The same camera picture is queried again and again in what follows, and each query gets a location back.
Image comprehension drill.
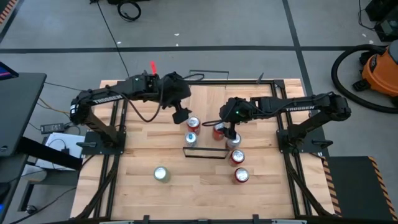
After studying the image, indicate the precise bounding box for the black desk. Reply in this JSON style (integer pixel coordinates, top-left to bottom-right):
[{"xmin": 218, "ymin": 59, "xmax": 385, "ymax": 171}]
[{"xmin": 0, "ymin": 72, "xmax": 83, "ymax": 171}]

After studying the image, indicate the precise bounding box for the silver and red can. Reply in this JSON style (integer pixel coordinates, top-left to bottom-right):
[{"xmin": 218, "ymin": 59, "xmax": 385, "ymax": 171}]
[{"xmin": 225, "ymin": 133, "xmax": 243, "ymax": 151}]

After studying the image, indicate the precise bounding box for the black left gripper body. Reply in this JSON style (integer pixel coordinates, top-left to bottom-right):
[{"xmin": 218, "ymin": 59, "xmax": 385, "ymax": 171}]
[{"xmin": 158, "ymin": 72, "xmax": 192, "ymax": 108}]

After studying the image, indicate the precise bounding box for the orange shop vacuum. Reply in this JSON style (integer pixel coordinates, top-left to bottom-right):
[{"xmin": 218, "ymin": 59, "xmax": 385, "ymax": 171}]
[
  {"xmin": 353, "ymin": 40, "xmax": 398, "ymax": 106},
  {"xmin": 331, "ymin": 44, "xmax": 398, "ymax": 113}
]

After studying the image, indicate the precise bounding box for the white paper box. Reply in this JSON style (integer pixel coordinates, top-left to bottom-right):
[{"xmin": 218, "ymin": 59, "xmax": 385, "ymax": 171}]
[{"xmin": 35, "ymin": 132, "xmax": 86, "ymax": 170}]

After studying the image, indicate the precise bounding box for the coiled black cable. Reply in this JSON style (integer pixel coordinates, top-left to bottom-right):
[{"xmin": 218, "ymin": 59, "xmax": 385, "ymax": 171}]
[{"xmin": 117, "ymin": 1, "xmax": 142, "ymax": 22}]

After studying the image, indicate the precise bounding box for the green calamansi sparkling can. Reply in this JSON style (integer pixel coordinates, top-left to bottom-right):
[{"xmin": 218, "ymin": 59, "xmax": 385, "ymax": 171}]
[{"xmin": 154, "ymin": 166, "xmax": 172, "ymax": 184}]

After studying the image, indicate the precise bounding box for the tall blue silver can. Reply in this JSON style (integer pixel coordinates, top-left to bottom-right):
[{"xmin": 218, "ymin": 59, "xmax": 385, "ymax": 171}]
[{"xmin": 185, "ymin": 131, "xmax": 198, "ymax": 147}]

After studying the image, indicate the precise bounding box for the black power adapter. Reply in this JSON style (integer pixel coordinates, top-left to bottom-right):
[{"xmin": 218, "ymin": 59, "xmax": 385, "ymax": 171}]
[{"xmin": 40, "ymin": 123, "xmax": 65, "ymax": 134}]

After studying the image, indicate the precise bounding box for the long black floor cable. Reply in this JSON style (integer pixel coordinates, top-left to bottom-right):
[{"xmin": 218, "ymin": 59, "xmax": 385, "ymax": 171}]
[{"xmin": 96, "ymin": 0, "xmax": 131, "ymax": 78}]

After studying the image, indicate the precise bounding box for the laptop with lit screen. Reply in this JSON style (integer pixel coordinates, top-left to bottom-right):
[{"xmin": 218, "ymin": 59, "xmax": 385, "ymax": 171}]
[{"xmin": 0, "ymin": 61, "xmax": 19, "ymax": 81}]

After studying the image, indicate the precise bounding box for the black hazard-striped platform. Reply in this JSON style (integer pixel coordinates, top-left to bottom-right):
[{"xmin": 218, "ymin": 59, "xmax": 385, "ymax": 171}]
[{"xmin": 322, "ymin": 155, "xmax": 398, "ymax": 222}]

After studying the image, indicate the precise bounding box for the red Fanta soda can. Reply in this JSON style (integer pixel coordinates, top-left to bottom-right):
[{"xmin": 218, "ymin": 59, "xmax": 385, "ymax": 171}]
[
  {"xmin": 212, "ymin": 122, "xmax": 226, "ymax": 141},
  {"xmin": 233, "ymin": 167, "xmax": 251, "ymax": 185},
  {"xmin": 229, "ymin": 149, "xmax": 246, "ymax": 167},
  {"xmin": 187, "ymin": 116, "xmax": 201, "ymax": 135}
]

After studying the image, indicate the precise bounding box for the black equipment case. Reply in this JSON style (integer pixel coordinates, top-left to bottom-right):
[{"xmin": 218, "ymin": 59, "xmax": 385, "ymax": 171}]
[{"xmin": 365, "ymin": 0, "xmax": 398, "ymax": 43}]

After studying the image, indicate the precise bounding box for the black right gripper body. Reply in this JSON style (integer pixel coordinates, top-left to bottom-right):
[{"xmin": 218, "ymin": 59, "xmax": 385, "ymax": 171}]
[{"xmin": 219, "ymin": 96, "xmax": 253, "ymax": 124}]

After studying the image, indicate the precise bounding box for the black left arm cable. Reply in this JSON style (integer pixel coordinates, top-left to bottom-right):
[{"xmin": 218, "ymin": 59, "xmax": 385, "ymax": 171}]
[{"xmin": 123, "ymin": 73, "xmax": 205, "ymax": 123}]

